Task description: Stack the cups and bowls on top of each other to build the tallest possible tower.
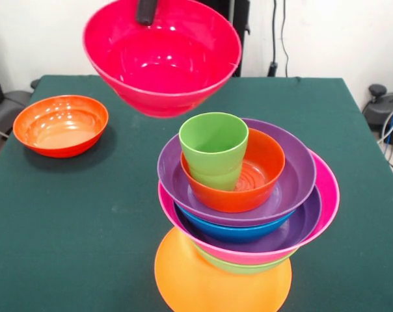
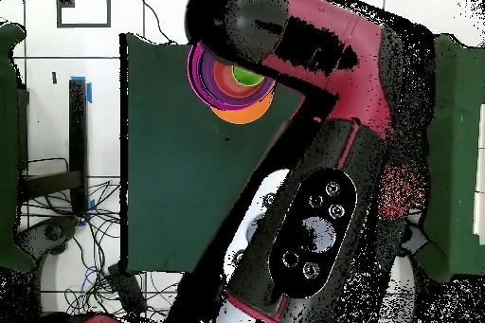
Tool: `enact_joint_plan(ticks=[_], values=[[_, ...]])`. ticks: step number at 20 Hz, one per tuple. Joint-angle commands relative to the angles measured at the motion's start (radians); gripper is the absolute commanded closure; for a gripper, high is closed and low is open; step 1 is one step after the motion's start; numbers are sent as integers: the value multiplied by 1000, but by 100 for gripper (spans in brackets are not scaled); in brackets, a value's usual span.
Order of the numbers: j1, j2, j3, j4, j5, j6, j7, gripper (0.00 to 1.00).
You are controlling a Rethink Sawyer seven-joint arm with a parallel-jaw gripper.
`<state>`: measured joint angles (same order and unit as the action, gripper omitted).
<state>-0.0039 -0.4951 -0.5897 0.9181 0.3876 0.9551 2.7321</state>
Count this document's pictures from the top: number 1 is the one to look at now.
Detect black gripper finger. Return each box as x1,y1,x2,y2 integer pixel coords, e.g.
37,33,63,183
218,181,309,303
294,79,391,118
136,0,159,26

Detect small crimson bowl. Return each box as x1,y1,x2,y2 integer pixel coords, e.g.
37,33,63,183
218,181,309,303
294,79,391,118
83,0,243,118

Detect green cup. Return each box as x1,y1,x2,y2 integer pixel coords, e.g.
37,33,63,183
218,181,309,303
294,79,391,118
178,112,250,192

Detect purple bowl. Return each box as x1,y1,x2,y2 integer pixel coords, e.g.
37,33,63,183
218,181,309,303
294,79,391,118
157,118,318,228
173,187,323,254

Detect small red-orange bowl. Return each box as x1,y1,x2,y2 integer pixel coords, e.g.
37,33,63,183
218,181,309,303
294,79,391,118
180,128,286,214

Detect blue bowl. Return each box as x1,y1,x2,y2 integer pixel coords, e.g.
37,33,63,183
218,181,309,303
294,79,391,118
176,207,297,244

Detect pink bowl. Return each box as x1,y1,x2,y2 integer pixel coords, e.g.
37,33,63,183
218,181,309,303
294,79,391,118
157,151,341,266

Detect green bowl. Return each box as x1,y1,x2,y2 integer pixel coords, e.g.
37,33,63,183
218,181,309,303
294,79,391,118
196,248,295,276

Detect large red-orange bowl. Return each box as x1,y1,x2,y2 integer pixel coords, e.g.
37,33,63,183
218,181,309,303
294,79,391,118
12,94,109,159

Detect dark green tablecloth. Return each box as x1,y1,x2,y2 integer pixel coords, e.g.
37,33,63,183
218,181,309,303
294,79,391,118
0,74,393,312

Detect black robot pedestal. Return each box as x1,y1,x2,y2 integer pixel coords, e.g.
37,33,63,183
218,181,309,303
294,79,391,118
199,0,251,77

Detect black hanging cable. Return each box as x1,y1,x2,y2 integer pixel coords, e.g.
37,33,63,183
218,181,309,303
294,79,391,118
267,0,279,78

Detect tangle of cables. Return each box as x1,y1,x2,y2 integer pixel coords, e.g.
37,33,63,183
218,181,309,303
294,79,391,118
377,103,393,178

